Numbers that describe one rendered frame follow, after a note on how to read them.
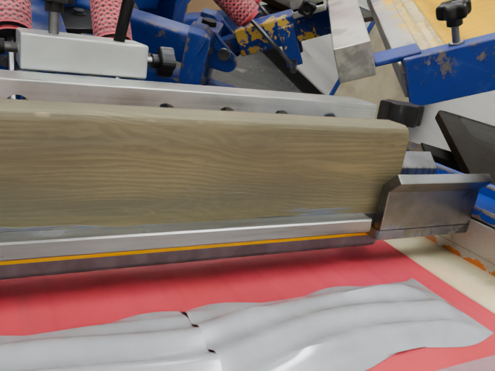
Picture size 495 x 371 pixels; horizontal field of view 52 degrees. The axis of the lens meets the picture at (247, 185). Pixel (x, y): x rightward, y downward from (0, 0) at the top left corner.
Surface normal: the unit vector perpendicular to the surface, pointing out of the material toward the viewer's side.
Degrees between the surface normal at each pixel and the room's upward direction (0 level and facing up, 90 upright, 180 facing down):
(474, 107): 90
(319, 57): 90
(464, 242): 90
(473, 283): 17
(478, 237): 90
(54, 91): 73
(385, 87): 80
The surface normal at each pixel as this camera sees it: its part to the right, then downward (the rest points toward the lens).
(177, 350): 0.28, -0.76
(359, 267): 0.14, -0.94
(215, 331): 0.47, -0.61
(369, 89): -0.82, -0.13
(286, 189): 0.44, 0.33
